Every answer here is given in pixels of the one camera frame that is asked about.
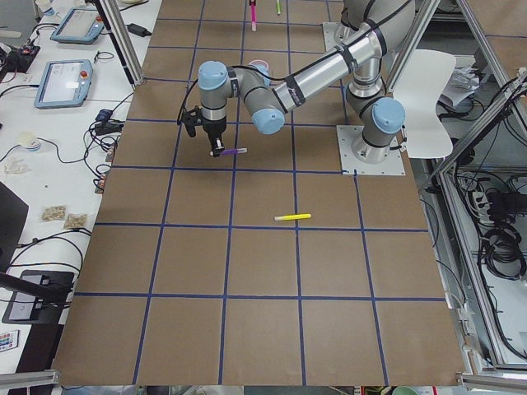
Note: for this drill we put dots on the pink highlighter pen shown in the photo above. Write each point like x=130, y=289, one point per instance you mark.
x=253, y=15

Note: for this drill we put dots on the black power adapter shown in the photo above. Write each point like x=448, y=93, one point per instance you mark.
x=138, y=30

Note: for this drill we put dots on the small blue device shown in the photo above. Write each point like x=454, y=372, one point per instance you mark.
x=104, y=115

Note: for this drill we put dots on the yellow highlighter pen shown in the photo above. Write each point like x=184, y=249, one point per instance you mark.
x=293, y=217

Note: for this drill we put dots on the purple highlighter pen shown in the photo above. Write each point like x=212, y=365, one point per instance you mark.
x=227, y=152

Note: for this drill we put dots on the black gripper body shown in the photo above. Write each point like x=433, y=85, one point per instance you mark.
x=214, y=128

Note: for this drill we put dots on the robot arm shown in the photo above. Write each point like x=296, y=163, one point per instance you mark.
x=376, y=27

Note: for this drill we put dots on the colourful remote control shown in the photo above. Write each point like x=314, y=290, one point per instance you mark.
x=9, y=340

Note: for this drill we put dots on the teach pendant near post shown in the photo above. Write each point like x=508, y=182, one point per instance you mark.
x=64, y=84

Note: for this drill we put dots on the black monitor stand base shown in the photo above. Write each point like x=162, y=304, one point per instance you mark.
x=38, y=297

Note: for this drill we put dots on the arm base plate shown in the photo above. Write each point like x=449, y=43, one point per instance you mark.
x=334, y=33
x=359, y=158

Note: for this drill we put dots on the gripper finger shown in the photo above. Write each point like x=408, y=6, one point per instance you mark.
x=217, y=146

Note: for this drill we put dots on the pink mesh cup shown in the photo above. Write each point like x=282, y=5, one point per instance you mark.
x=259, y=64

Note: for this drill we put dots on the aluminium frame post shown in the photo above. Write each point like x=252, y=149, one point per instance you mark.
x=119, y=36

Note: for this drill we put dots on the white plastic chair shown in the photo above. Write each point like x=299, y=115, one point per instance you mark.
x=418, y=90

